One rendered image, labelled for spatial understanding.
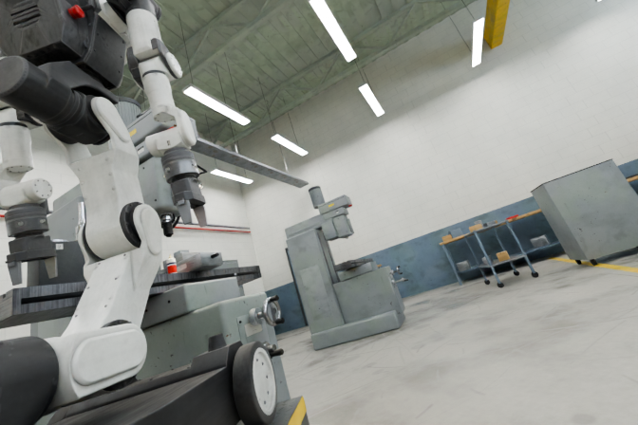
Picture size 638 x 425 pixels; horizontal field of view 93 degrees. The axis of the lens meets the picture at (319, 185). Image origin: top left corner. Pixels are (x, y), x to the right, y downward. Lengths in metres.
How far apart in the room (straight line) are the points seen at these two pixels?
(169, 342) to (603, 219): 4.70
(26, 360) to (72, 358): 0.07
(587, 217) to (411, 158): 4.19
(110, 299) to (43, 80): 0.55
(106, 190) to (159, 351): 0.83
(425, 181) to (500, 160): 1.66
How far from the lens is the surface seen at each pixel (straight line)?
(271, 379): 1.06
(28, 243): 1.18
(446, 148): 7.99
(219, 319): 1.36
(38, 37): 1.17
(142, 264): 0.97
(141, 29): 1.16
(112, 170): 1.05
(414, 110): 8.43
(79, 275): 1.53
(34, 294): 1.36
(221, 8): 7.02
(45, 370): 0.75
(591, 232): 4.94
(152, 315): 1.64
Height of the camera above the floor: 0.67
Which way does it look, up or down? 19 degrees up
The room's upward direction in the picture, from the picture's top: 18 degrees counter-clockwise
